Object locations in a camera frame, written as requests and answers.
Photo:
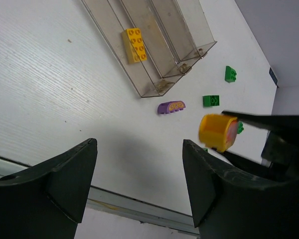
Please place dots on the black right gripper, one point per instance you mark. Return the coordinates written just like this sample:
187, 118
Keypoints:
280, 154

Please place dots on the blue label right corner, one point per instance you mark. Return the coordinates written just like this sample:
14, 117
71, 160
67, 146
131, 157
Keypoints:
273, 76

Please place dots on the clear three-compartment container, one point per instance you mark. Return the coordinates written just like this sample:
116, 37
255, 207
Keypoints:
175, 33

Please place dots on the yellow long lego brick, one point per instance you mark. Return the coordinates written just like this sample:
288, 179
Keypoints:
134, 45

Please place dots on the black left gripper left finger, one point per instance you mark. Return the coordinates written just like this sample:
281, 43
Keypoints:
48, 200

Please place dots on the yellow rounded lego piece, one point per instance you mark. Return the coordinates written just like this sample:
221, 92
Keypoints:
218, 131

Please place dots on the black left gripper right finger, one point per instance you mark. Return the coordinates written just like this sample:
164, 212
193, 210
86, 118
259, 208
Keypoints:
229, 203

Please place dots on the purple curved lego piece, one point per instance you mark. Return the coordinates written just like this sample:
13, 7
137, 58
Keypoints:
170, 107

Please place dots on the green lego brick top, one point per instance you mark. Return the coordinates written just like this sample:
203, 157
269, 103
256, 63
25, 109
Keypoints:
230, 75

